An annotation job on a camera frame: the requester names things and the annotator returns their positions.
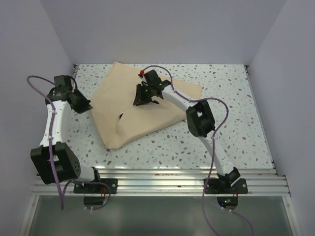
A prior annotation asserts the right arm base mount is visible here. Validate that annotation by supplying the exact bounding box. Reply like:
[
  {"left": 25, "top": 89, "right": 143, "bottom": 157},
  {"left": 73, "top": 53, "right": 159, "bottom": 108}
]
[{"left": 203, "top": 167, "right": 249, "bottom": 194}]

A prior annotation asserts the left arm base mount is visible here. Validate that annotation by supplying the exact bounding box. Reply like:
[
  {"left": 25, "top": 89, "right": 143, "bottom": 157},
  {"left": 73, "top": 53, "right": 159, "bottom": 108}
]
[{"left": 73, "top": 178, "right": 118, "bottom": 194}]

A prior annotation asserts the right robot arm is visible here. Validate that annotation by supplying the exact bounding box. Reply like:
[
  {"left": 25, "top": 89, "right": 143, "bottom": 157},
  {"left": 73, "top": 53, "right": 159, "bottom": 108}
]
[{"left": 133, "top": 70, "right": 240, "bottom": 193}]

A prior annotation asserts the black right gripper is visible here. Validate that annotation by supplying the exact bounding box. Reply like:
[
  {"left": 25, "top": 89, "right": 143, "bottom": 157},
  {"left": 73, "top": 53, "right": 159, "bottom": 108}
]
[{"left": 134, "top": 84, "right": 154, "bottom": 106}]

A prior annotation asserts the beige wooden board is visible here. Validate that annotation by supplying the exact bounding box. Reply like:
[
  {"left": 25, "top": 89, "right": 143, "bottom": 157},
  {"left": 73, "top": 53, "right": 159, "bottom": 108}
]
[{"left": 90, "top": 60, "right": 203, "bottom": 151}]

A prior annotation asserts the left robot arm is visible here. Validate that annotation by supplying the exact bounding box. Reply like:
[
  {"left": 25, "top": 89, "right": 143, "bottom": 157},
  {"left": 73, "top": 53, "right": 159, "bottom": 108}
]
[{"left": 30, "top": 75, "right": 102, "bottom": 193}]

